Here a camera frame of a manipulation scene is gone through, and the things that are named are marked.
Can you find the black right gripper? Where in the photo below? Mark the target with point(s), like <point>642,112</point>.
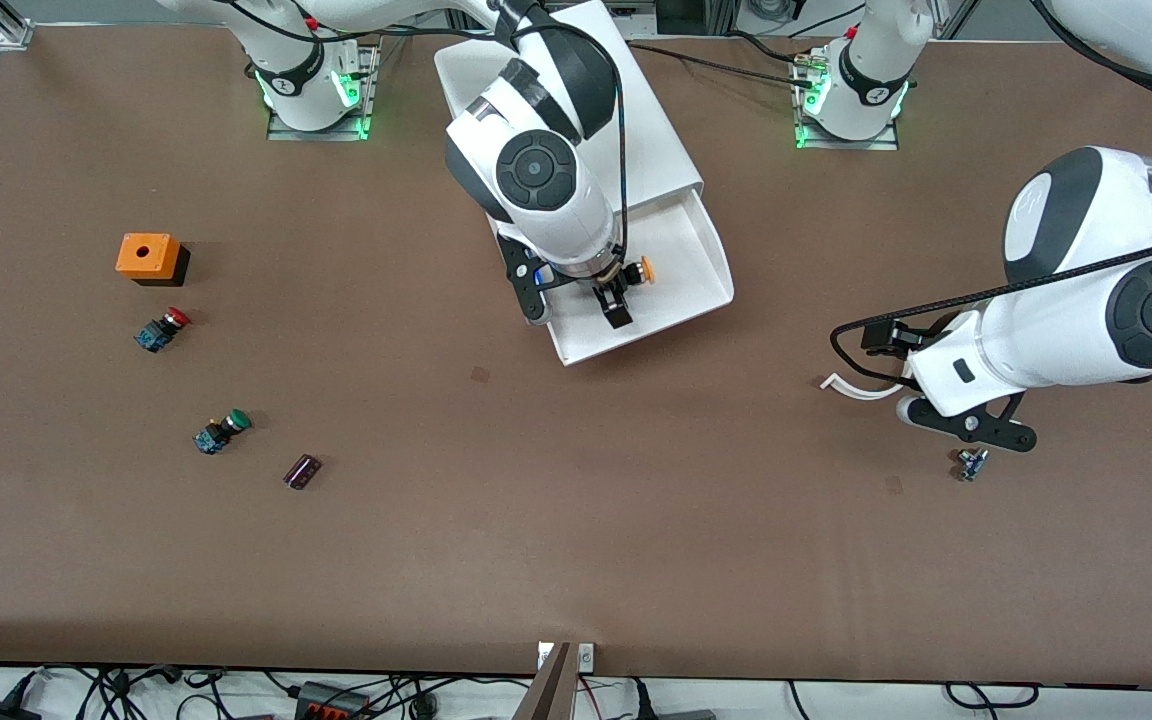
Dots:
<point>611,291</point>

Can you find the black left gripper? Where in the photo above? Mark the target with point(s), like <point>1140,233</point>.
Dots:
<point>889,336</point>

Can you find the orange push button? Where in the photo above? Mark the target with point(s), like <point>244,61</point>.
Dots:
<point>645,270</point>

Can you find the white plastic drawer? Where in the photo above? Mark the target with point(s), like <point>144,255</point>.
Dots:
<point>676,260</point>

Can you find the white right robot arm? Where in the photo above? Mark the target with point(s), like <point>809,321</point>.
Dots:
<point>536,170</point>

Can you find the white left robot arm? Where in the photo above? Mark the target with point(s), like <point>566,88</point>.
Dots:
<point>1086,330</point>

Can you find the white drawer cabinet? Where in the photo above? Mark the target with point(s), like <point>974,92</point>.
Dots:
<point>656,150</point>

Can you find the green push button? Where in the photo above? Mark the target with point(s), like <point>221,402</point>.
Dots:
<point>221,430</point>

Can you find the red push button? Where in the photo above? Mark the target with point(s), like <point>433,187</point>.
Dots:
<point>161,330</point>

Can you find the small blue metal component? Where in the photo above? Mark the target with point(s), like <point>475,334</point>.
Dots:
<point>971,466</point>

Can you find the white table clamp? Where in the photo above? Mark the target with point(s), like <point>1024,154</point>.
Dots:
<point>586,656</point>
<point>544,655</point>

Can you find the purple cylindrical capacitor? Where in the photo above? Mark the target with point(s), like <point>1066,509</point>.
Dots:
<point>302,471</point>

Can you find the orange box with hole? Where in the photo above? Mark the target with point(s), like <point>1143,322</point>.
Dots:
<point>146,255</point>

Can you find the black power strip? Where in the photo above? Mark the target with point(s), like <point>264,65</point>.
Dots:
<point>331,702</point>

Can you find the black power adapter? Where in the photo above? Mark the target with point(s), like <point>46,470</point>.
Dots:
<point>1,712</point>

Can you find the white curved plastic bracket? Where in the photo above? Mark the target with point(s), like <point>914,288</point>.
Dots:
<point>856,391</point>

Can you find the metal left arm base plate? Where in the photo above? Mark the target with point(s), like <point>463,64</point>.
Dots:
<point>881,145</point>

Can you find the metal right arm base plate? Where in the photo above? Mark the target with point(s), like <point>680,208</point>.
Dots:
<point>286,134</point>

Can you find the grey upright post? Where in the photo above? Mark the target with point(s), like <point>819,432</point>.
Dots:
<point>548,695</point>

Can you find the aluminium corner bracket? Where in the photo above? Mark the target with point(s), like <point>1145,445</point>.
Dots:
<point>16,30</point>

